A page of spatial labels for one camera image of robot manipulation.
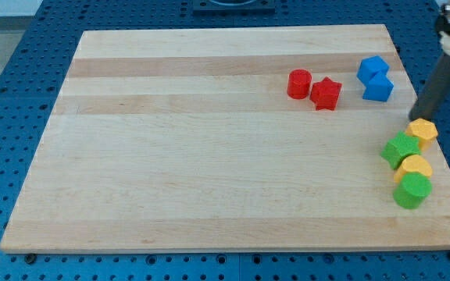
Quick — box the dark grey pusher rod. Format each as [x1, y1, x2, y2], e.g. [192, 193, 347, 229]
[408, 52, 450, 121]

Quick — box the yellow hexagon block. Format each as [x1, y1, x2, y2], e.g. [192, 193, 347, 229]
[405, 118, 438, 151]

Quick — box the green star block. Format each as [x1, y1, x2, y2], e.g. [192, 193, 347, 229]
[380, 131, 422, 170]

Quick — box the red star block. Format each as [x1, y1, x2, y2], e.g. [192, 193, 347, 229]
[310, 76, 342, 111]

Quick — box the blue pentagon block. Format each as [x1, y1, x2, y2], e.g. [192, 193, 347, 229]
[362, 73, 394, 102]

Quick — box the blue cube block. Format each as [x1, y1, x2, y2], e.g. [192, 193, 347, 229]
[357, 55, 390, 84]

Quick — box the yellow heart block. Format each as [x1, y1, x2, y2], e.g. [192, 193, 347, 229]
[393, 155, 433, 183]

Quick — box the green cylinder block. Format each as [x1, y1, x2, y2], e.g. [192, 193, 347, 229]
[393, 172, 432, 209]

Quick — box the red cylinder block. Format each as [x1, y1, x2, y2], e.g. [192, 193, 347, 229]
[287, 69, 312, 99]

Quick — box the wooden board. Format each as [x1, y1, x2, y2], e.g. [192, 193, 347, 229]
[0, 24, 450, 254]

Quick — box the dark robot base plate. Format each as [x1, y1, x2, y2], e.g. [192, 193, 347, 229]
[191, 0, 276, 14]

